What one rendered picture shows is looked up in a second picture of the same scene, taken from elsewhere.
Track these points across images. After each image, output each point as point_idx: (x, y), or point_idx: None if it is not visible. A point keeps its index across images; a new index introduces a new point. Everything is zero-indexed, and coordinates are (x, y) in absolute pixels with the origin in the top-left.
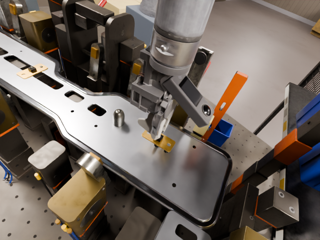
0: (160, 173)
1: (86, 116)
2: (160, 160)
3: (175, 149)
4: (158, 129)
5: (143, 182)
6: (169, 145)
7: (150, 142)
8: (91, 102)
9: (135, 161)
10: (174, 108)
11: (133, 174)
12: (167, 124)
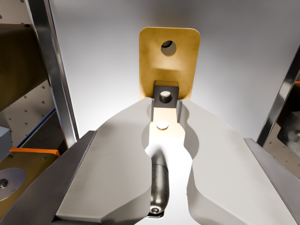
0: (252, 16)
1: (179, 210)
2: (207, 41)
3: (138, 11)
4: (299, 192)
5: (297, 50)
6: (138, 39)
7: (162, 94)
8: (144, 220)
9: (239, 97)
10: (63, 182)
11: (277, 84)
12: (134, 119)
